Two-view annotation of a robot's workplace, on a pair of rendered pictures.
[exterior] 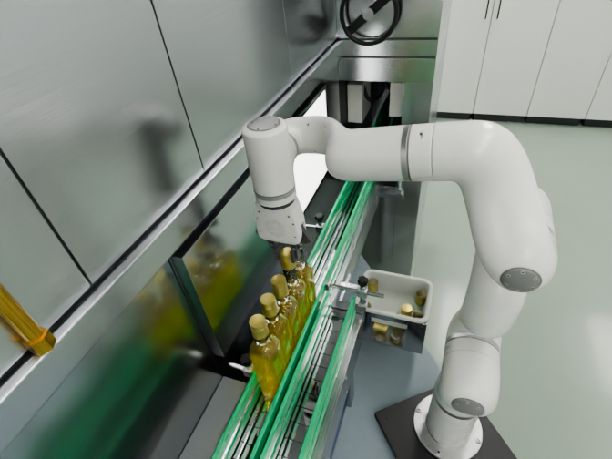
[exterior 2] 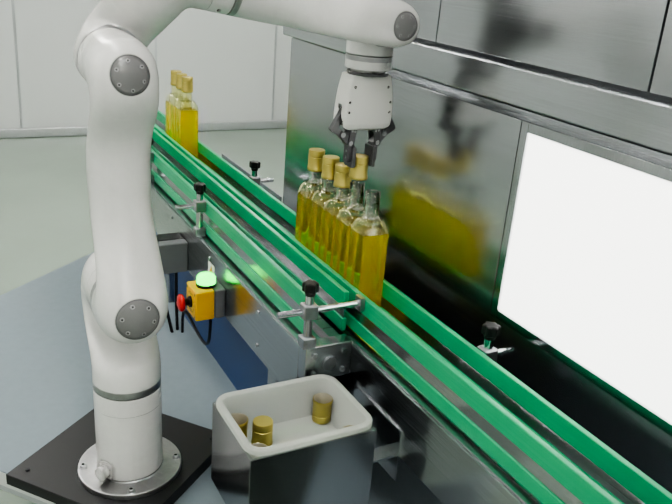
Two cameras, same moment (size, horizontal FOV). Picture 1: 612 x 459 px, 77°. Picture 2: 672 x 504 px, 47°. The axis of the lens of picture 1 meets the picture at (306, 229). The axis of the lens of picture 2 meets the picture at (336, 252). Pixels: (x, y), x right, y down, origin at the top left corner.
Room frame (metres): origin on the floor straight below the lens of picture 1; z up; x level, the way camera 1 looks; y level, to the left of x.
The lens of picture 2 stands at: (1.45, -1.09, 1.71)
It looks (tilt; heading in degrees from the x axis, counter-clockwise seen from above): 21 degrees down; 126
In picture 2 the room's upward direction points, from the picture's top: 5 degrees clockwise
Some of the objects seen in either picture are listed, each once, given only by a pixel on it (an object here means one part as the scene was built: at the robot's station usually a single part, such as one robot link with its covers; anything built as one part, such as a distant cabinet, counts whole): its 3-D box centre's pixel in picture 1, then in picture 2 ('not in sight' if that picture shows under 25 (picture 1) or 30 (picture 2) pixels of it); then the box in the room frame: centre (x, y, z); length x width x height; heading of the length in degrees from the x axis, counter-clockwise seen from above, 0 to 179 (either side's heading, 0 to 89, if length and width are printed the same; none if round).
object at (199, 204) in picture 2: not in sight; (190, 211); (0.15, 0.09, 1.11); 0.07 x 0.04 x 0.13; 66
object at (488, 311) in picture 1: (490, 295); (123, 194); (0.48, -0.36, 1.33); 0.16 x 0.12 x 0.50; 154
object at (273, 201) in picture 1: (274, 190); (369, 62); (0.65, 0.05, 1.53); 0.09 x 0.08 x 0.03; 65
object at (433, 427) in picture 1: (452, 412); (128, 425); (0.46, -0.34, 0.87); 0.19 x 0.19 x 0.18
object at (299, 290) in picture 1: (296, 308); (350, 258); (0.65, 0.05, 1.16); 0.06 x 0.06 x 0.21; 65
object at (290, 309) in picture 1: (287, 325); (337, 247); (0.60, 0.08, 1.16); 0.06 x 0.06 x 0.21; 66
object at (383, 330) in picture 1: (384, 309); (305, 451); (0.79, -0.23, 0.92); 0.27 x 0.17 x 0.15; 66
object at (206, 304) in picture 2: not in sight; (204, 300); (0.29, 0.00, 0.96); 0.07 x 0.07 x 0.07; 66
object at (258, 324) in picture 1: (259, 326); (316, 159); (0.49, 0.12, 1.31); 0.04 x 0.04 x 0.04
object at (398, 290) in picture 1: (393, 301); (292, 431); (0.78, -0.25, 0.97); 0.22 x 0.17 x 0.09; 66
